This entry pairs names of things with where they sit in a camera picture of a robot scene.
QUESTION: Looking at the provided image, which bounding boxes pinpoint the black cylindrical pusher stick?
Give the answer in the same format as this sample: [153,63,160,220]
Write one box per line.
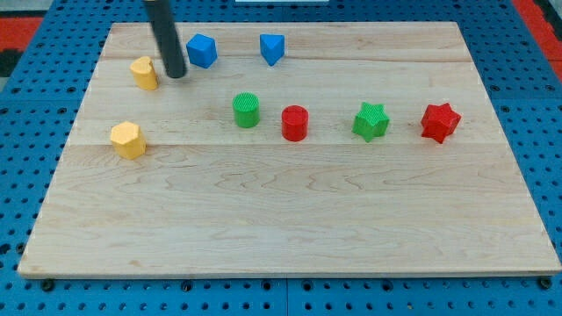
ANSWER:
[143,0,187,79]

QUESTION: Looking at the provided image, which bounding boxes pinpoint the blue cube block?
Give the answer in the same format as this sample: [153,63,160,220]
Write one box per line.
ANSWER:
[186,33,218,68]

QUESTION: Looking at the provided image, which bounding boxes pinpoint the yellow heart block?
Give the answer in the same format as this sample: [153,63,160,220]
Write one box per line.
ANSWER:
[129,56,158,90]

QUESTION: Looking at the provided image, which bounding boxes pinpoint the blue triangle block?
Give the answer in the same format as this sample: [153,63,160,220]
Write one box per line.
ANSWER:
[260,33,285,67]

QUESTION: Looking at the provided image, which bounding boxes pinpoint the green cylinder block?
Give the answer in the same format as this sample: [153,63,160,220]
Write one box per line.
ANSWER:
[232,92,260,128]

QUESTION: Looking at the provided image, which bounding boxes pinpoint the yellow hexagon block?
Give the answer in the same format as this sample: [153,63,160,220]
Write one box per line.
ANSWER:
[110,121,147,160]

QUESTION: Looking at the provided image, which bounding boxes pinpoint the red cylinder block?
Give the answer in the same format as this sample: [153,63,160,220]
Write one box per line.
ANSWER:
[281,104,309,142]

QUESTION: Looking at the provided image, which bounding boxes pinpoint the light wooden board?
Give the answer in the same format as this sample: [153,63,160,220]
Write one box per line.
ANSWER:
[18,22,561,279]

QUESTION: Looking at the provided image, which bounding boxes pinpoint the green star block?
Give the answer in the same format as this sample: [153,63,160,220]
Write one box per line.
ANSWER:
[352,102,390,142]

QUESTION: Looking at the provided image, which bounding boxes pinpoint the red star block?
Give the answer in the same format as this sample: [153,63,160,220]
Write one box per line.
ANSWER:
[421,103,462,144]

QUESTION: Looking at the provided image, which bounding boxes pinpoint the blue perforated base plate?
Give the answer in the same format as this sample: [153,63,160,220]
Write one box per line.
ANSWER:
[1,1,561,315]

